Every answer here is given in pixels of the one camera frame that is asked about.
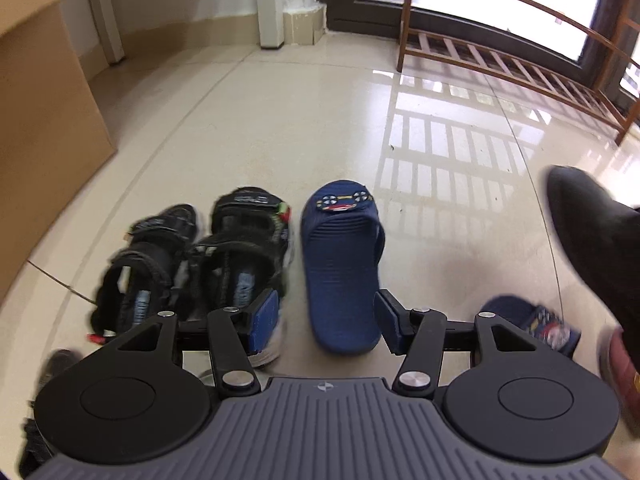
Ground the dark cloth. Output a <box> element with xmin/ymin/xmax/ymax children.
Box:
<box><xmin>20</xmin><ymin>350</ymin><xmax>83</xmax><ymax>478</ymax></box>

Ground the cardboard box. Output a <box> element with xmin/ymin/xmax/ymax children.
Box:
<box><xmin>0</xmin><ymin>0</ymin><xmax>118</xmax><ymax>306</ymax></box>

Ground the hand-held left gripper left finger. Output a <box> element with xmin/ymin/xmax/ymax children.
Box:
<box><xmin>102</xmin><ymin>289</ymin><xmax>280</xmax><ymax>402</ymax></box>

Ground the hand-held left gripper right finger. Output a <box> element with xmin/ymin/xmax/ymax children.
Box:
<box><xmin>374</xmin><ymin>289</ymin><xmax>558</xmax><ymax>402</ymax></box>

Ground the black ankle boot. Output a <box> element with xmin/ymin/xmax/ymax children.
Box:
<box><xmin>545</xmin><ymin>165</ymin><xmax>640</xmax><ymax>341</ymax></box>

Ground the blue slide sandal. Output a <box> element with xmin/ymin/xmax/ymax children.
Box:
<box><xmin>300</xmin><ymin>179</ymin><xmax>387</xmax><ymax>353</ymax></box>
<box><xmin>480</xmin><ymin>295</ymin><xmax>583</xmax><ymax>358</ymax></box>

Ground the wooden shoe rack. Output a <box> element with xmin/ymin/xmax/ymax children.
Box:
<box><xmin>396</xmin><ymin>0</ymin><xmax>640</xmax><ymax>146</ymax></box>

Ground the black sport sandal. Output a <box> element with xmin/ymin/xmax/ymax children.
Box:
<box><xmin>90</xmin><ymin>204</ymin><xmax>201</xmax><ymax>346</ymax></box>
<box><xmin>187</xmin><ymin>187</ymin><xmax>293</xmax><ymax>368</ymax></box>

